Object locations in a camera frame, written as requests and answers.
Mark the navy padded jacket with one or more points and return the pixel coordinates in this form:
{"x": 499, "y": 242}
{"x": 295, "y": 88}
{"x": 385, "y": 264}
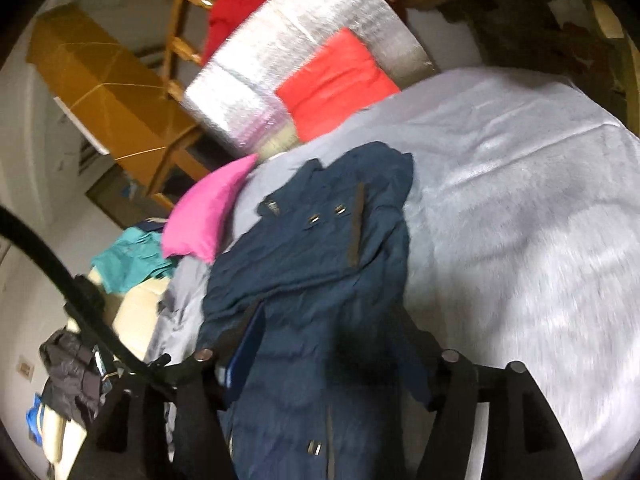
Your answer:
{"x": 320, "y": 280}

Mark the cream leather sofa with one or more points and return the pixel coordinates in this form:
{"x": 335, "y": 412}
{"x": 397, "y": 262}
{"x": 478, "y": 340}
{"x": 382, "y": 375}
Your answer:
{"x": 135, "y": 320}

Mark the silver foil insulation mat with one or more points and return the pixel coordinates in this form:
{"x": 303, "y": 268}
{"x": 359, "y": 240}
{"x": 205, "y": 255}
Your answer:
{"x": 250, "y": 75}

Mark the red blanket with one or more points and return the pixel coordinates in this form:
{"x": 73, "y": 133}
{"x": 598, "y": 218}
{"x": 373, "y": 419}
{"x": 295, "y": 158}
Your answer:
{"x": 235, "y": 0}

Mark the pink pillow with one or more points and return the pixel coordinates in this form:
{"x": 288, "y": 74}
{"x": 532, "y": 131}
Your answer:
{"x": 200, "y": 220}

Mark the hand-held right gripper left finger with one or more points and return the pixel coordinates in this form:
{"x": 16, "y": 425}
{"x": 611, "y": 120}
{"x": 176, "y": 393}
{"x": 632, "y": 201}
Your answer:
{"x": 242, "y": 345}

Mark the golden wooden column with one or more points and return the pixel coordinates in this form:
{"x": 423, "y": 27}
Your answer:
{"x": 90, "y": 60}

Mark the teal garment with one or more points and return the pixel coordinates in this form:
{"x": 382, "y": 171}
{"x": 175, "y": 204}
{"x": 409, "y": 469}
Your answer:
{"x": 130, "y": 255}

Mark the black garment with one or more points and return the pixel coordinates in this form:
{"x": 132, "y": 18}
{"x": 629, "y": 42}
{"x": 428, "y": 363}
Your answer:
{"x": 65, "y": 370}

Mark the wooden stair railing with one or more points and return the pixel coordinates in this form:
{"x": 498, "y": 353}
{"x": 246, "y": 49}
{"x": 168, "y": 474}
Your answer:
{"x": 175, "y": 42}

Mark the red cushion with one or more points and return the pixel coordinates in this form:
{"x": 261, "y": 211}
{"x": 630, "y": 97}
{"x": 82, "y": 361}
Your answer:
{"x": 335, "y": 85}

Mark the grey bed sheet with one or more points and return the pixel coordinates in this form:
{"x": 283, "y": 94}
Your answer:
{"x": 500, "y": 210}

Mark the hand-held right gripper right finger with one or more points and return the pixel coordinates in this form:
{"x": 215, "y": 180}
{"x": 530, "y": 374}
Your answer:
{"x": 452, "y": 380}

